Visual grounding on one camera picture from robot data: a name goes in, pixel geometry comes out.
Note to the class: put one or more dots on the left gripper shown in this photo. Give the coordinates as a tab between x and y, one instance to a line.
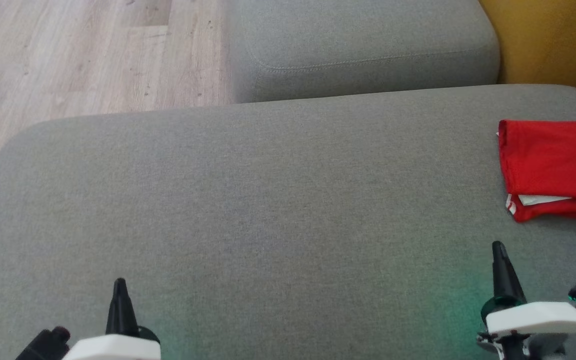
113	349

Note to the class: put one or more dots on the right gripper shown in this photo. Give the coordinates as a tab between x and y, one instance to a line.
533	320

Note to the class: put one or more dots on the red and white jersey shirt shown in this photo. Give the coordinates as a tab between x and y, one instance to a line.
553	160

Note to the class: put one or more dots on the large grey sofa seat cushion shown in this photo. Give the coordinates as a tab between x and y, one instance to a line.
268	200

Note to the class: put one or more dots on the mustard yellow panel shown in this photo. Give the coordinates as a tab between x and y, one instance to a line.
553	40

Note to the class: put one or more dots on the small grey sofa cushion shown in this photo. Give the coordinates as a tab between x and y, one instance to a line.
358	40

